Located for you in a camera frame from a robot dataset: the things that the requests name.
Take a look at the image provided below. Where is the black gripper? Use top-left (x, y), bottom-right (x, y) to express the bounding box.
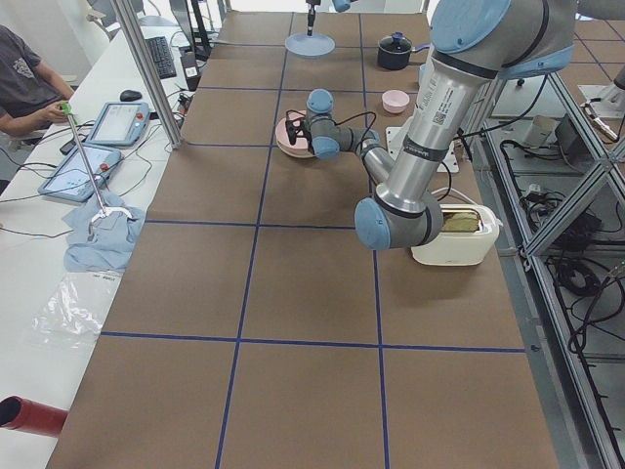
top-left (284, 109), bottom-right (309, 149)
top-left (306, 0), bottom-right (320, 36)

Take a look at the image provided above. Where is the blue plate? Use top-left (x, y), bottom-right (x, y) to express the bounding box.
top-left (284, 33), bottom-right (335, 59)

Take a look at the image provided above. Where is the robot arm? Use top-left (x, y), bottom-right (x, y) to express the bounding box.
top-left (285, 1), bottom-right (577, 250)
top-left (306, 0), bottom-right (356, 36)

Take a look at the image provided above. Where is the cream plate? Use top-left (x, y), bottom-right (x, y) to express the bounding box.
top-left (278, 146), bottom-right (314, 159)

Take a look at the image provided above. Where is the dark blue pot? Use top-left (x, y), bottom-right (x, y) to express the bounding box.
top-left (377, 31), bottom-right (430, 71)

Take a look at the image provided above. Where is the pink bowl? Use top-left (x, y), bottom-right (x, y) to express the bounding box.
top-left (382, 90), bottom-right (410, 114)

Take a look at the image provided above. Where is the light blue cup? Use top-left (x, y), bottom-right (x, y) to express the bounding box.
top-left (418, 64), bottom-right (428, 86)

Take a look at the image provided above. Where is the black keyboard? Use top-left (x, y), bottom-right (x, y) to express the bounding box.
top-left (145, 36), bottom-right (177, 79)

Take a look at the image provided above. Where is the black computer mouse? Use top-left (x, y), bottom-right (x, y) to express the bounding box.
top-left (119, 90), bottom-right (143, 102)

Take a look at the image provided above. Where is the far teach pendant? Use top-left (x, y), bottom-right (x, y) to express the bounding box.
top-left (86, 102), bottom-right (150, 148)

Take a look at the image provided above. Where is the teach pendant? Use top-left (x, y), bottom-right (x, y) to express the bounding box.
top-left (38, 144), bottom-right (122, 202)
top-left (86, 102), bottom-right (150, 148)

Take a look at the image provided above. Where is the bread slice in toaster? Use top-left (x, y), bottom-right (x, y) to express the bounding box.
top-left (441, 211), bottom-right (480, 233)

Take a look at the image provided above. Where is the cream toaster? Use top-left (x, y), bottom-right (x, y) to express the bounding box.
top-left (411, 189), bottom-right (502, 267)

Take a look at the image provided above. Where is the light blue cloth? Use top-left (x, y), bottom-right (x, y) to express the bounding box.
top-left (62, 190), bottom-right (146, 272)

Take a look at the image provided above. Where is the near teach pendant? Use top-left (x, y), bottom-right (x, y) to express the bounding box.
top-left (38, 144), bottom-right (122, 202)

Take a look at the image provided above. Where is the reacher grabber tool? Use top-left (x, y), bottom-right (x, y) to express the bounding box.
top-left (60, 101), bottom-right (135, 240)

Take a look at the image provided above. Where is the seated person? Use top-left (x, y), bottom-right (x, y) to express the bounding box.
top-left (1, 25), bottom-right (74, 138)

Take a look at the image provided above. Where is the clear plastic bag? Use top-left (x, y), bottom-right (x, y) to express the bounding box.
top-left (30, 272), bottom-right (122, 350)

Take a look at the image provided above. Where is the red cylinder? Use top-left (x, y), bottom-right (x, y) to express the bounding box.
top-left (1, 396), bottom-right (68, 438)

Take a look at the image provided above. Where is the aluminium frame post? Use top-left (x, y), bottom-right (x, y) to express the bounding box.
top-left (111, 0), bottom-right (182, 149)

